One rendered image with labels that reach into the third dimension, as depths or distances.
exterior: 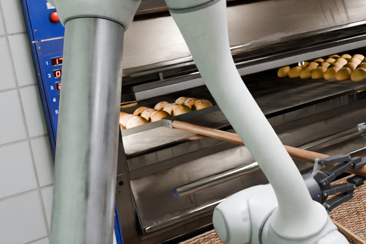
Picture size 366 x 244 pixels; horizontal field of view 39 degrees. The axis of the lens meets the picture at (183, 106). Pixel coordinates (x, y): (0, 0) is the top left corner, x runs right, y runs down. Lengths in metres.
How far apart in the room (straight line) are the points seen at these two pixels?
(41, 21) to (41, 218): 0.58
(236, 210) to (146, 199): 0.75
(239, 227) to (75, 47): 0.47
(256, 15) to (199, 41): 1.08
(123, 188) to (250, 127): 0.88
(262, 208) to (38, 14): 0.86
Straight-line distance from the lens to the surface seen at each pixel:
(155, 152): 1.73
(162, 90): 1.55
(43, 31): 1.55
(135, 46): 1.68
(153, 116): 2.10
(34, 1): 1.55
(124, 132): 2.03
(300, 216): 0.94
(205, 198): 1.85
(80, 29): 0.86
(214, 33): 0.87
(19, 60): 1.56
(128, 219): 1.75
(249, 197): 1.06
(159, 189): 1.78
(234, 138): 1.67
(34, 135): 1.58
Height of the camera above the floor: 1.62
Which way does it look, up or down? 10 degrees down
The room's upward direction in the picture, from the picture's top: 9 degrees counter-clockwise
